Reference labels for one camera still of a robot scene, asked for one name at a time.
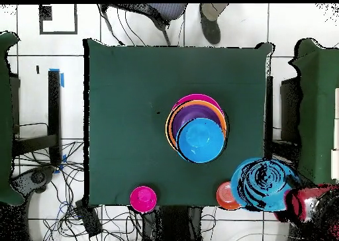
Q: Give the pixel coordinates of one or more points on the large orange bowl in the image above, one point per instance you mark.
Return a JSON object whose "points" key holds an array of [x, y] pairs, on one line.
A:
{"points": [[169, 131]]}

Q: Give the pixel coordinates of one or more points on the blue tape strip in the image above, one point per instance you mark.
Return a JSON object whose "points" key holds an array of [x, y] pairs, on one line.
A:
{"points": [[62, 80]]}

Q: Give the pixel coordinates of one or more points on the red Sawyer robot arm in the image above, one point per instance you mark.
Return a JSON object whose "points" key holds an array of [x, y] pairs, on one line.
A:
{"points": [[317, 192]]}

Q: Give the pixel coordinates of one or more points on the green cloth side table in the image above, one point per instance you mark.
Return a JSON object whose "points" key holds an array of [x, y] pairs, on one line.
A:
{"points": [[317, 119], [5, 119]]}

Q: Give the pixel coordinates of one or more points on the large blue bowl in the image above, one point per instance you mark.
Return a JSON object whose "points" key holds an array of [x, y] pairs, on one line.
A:
{"points": [[201, 140]]}

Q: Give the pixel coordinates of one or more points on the dark green tablecloth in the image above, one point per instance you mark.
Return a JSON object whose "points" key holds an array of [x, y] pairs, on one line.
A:
{"points": [[132, 145]]}

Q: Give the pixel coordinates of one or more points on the small blue bowl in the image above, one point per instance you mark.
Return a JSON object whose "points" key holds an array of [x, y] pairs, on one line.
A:
{"points": [[246, 172]]}

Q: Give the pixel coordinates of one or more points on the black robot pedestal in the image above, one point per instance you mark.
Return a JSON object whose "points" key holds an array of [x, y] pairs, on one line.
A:
{"points": [[172, 225]]}

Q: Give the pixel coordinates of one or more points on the purple bowl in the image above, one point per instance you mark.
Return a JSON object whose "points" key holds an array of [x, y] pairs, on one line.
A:
{"points": [[185, 116]]}

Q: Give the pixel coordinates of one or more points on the grey pedestal foot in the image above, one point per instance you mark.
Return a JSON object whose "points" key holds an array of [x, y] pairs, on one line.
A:
{"points": [[37, 177]]}

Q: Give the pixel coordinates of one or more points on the person's leg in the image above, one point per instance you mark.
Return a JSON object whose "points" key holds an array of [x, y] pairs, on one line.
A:
{"points": [[212, 10]]}

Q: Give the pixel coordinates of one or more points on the black table frame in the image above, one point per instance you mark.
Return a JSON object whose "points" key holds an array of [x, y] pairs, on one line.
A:
{"points": [[269, 106], [54, 106]]}

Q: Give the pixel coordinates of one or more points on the grey office chair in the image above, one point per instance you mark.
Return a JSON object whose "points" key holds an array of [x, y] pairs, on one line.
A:
{"points": [[166, 12]]}

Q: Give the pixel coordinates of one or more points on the black power box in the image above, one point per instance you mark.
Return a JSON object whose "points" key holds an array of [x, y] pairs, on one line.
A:
{"points": [[88, 219]]}

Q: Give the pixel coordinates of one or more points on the small orange bowl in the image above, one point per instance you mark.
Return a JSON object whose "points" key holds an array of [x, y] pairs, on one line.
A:
{"points": [[225, 196]]}

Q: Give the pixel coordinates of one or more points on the person's foot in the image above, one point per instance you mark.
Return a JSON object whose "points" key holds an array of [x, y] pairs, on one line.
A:
{"points": [[210, 29]]}

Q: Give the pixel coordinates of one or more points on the large pink bowl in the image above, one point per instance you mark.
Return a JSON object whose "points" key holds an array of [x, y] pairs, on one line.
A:
{"points": [[197, 97]]}

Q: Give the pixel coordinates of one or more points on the small pink bowl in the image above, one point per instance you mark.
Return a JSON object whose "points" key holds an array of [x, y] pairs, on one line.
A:
{"points": [[143, 198]]}

